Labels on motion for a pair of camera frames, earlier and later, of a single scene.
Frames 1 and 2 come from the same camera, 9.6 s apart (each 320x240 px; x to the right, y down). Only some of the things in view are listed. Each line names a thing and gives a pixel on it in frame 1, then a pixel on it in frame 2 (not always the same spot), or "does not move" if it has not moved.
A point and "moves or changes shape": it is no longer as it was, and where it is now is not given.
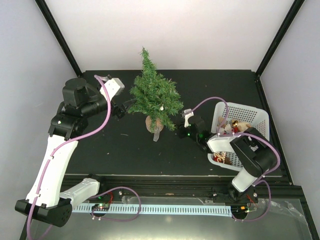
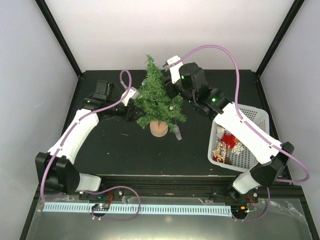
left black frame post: x=56 y=30 does not move
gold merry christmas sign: x=221 y=156 does not move
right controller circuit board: x=240 y=208 does not move
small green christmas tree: x=155 y=95 moves or changes shape
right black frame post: x=290 y=17 does not move
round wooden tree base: x=159 y=125 to x=158 y=129
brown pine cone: x=227 y=160 does not move
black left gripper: x=121 y=110 to x=131 y=117
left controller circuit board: x=100 y=207 does not move
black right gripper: x=181 y=134 to x=171 y=93
